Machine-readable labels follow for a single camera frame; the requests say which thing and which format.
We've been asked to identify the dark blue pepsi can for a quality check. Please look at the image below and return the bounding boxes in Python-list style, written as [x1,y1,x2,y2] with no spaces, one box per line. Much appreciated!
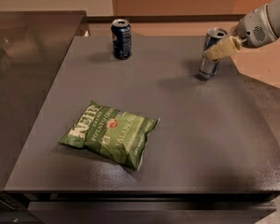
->
[111,19,132,60]

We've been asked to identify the grey table drawer front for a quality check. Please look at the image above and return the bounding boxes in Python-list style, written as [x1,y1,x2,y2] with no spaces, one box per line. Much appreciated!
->
[28,201,276,224]

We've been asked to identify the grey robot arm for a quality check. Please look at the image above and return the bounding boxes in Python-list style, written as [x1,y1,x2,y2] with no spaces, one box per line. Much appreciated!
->
[203,0,280,61]

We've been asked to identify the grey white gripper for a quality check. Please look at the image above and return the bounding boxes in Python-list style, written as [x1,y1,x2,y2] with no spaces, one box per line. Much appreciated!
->
[203,5,278,61]

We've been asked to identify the green jalapeno chips bag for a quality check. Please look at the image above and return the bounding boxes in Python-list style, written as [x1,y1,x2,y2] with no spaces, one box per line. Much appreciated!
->
[59,101,159,170]

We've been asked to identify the blue silver redbull can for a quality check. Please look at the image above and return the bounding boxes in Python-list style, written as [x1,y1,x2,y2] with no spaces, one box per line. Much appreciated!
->
[199,27,227,79]

